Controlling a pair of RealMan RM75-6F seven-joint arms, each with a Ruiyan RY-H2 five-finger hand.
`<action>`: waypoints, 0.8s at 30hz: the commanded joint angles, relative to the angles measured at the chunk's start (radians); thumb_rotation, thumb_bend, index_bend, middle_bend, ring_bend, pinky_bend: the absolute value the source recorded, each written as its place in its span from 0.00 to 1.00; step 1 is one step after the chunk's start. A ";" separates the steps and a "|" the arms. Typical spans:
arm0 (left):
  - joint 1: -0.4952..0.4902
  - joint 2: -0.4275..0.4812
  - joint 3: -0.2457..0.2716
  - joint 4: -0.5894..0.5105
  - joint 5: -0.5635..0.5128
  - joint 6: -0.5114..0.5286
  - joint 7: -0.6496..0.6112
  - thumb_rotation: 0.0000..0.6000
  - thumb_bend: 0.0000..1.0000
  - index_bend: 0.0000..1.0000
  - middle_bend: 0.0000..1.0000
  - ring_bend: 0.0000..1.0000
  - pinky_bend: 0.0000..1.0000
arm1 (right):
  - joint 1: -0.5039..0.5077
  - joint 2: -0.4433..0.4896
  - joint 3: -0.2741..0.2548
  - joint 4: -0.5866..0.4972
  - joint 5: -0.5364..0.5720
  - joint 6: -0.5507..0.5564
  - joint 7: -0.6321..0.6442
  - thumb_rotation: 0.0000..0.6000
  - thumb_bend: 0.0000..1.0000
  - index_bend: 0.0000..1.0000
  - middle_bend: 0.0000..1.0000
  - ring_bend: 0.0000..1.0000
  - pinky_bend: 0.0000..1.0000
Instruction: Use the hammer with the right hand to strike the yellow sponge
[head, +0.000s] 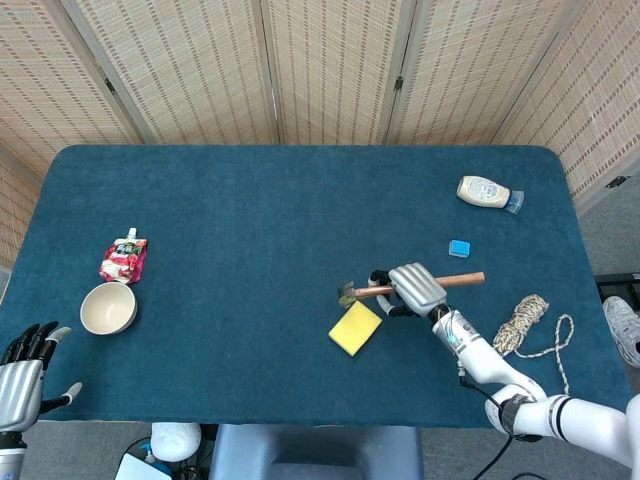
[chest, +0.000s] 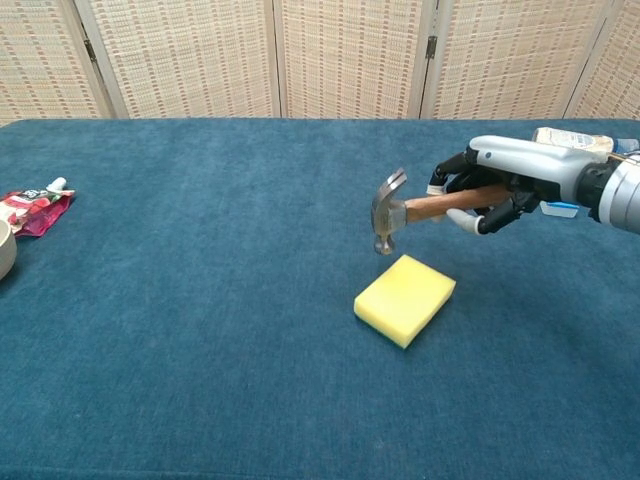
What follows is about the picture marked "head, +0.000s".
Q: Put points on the yellow sponge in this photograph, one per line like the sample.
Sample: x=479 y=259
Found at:
x=355 y=328

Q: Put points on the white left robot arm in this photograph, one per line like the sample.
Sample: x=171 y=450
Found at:
x=10 y=457

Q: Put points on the white flat box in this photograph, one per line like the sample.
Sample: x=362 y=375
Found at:
x=137 y=469

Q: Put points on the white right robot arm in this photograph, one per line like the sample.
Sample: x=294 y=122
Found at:
x=480 y=355

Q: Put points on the blue table cloth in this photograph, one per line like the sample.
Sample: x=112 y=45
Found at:
x=250 y=240

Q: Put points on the black screen hinge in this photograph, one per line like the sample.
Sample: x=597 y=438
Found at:
x=109 y=85
x=617 y=182
x=399 y=83

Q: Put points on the beige bowl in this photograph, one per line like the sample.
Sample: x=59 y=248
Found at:
x=108 y=310

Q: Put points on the black floor frame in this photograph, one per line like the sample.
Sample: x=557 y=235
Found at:
x=620 y=285

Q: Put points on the cream squeeze bottle blue cap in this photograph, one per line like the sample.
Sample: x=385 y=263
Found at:
x=482 y=190

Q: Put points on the white sneaker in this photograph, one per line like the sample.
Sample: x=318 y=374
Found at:
x=622 y=325

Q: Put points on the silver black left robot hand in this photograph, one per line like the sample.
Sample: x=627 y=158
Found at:
x=17 y=385

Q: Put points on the white rounded cover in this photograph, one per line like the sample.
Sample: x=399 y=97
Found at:
x=172 y=440

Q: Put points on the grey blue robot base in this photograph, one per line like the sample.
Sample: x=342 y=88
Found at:
x=315 y=452

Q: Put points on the woven folding screen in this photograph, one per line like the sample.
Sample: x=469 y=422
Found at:
x=330 y=65

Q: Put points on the red drink pouch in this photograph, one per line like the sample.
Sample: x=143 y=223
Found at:
x=122 y=260

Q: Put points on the blue white eraser block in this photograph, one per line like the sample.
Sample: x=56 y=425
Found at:
x=459 y=248

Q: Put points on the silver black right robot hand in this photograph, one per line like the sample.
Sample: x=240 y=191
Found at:
x=417 y=287

